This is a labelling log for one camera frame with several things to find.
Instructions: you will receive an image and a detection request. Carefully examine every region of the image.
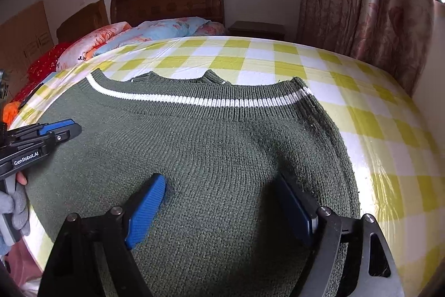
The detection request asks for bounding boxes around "blue floral pillow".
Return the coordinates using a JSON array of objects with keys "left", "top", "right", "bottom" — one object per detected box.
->
[{"left": 92, "top": 17, "right": 209, "bottom": 57}]

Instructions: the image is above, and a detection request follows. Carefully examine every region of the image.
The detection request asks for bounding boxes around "red patterned blanket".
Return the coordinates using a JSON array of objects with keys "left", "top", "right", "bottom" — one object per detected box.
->
[{"left": 7, "top": 41, "right": 75, "bottom": 106}]

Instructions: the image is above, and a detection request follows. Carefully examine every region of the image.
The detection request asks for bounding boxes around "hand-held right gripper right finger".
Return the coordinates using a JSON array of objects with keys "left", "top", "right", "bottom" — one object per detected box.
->
[{"left": 276, "top": 172, "right": 406, "bottom": 297}]

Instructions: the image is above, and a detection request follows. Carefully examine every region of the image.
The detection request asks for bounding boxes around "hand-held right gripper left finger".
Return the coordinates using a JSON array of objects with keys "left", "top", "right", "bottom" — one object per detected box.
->
[{"left": 38, "top": 173, "right": 167, "bottom": 297}]

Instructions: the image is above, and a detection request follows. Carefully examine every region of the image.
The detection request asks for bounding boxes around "dark wooden nightstand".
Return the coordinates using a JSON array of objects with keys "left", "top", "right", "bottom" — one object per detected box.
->
[{"left": 228, "top": 20, "right": 286, "bottom": 40}]

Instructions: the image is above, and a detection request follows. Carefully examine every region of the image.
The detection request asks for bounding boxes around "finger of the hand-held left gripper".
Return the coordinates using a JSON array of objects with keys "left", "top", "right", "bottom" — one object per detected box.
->
[
  {"left": 43, "top": 125, "right": 83, "bottom": 146},
  {"left": 38, "top": 119, "right": 77, "bottom": 136}
]

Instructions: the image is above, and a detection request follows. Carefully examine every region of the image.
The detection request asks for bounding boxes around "orange cloth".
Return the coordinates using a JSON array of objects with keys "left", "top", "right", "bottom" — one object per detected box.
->
[{"left": 3, "top": 101, "right": 22, "bottom": 122}]

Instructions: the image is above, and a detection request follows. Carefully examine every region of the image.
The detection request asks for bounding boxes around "yellow checked bed sheet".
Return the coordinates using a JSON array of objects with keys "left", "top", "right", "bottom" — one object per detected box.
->
[{"left": 9, "top": 35, "right": 445, "bottom": 288}]

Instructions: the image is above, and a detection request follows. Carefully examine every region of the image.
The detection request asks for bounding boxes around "cardboard box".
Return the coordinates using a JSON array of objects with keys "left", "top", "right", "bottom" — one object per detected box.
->
[{"left": 0, "top": 1, "right": 54, "bottom": 99}]

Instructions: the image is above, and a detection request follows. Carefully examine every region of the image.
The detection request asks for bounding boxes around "pink floral curtain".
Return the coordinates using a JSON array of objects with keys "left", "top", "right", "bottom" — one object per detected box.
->
[{"left": 295, "top": 0, "right": 437, "bottom": 97}]

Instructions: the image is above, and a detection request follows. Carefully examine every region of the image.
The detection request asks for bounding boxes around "pink floral pillow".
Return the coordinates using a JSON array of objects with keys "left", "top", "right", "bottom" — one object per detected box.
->
[
  {"left": 56, "top": 22, "right": 133, "bottom": 72},
  {"left": 196, "top": 21, "right": 226, "bottom": 36}
]

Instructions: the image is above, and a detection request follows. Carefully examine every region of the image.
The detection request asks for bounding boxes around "green knit sweater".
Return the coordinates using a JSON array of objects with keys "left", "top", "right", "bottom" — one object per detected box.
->
[{"left": 26, "top": 68, "right": 360, "bottom": 297}]

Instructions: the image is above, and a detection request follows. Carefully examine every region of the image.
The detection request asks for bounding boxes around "pink cloth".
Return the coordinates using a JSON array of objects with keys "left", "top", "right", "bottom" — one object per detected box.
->
[{"left": 0, "top": 240, "right": 44, "bottom": 297}]

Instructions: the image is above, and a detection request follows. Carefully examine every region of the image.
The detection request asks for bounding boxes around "person's left hand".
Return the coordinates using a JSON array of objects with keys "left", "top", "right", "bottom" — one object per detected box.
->
[{"left": 0, "top": 173, "right": 32, "bottom": 247}]

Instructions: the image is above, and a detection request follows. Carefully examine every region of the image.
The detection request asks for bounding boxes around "small wooden headboard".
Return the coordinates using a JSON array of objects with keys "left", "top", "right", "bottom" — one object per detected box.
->
[{"left": 56, "top": 0, "right": 110, "bottom": 42}]

